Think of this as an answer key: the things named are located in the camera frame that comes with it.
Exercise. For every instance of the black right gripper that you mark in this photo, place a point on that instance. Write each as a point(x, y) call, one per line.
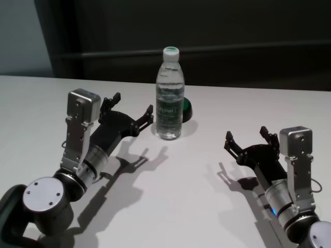
point(261, 157)

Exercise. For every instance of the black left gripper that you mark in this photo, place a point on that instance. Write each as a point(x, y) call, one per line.
point(113, 126)

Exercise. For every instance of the clear plastic water bottle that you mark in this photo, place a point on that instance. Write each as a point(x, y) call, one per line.
point(169, 103)

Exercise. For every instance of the green button black base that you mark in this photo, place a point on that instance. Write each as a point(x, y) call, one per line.
point(188, 111)

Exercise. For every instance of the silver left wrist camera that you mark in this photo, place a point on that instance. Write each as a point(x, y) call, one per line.
point(80, 108)

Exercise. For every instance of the thin grey horizontal rail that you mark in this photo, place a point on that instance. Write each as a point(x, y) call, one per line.
point(116, 53)

